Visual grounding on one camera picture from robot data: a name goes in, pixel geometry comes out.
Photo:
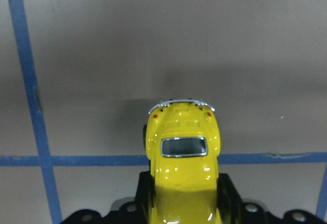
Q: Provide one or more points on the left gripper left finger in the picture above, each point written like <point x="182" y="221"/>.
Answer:
<point x="132" y="212"/>

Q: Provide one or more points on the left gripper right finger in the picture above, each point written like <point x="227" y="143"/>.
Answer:
<point x="234" y="210"/>

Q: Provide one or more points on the yellow toy beetle car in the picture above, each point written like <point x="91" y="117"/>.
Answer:
<point x="182" y="143"/>

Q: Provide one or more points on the brown paper table cover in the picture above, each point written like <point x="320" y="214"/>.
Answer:
<point x="79" y="76"/>

